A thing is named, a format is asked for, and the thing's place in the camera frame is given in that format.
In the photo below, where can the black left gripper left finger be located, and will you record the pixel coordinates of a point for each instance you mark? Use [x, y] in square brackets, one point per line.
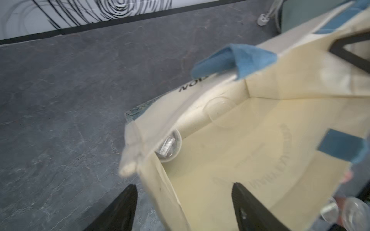
[120, 214]

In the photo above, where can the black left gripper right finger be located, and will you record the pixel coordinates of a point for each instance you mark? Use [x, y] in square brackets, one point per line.
[251, 214]

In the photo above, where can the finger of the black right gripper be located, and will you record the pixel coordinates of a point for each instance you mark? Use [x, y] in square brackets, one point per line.
[342, 48]

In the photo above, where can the clear jar red band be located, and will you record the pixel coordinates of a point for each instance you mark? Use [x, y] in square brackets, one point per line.
[330, 212]

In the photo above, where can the clear empty-looking jar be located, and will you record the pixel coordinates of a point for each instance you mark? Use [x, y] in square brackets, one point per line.
[170, 148]

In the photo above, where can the cream canvas tote bag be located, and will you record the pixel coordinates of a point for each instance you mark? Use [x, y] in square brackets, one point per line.
[286, 119]

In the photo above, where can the mint green toaster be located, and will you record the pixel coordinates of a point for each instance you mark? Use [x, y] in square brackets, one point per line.
[297, 12]

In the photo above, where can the white toaster plug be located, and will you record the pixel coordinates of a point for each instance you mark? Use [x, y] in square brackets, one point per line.
[263, 20]

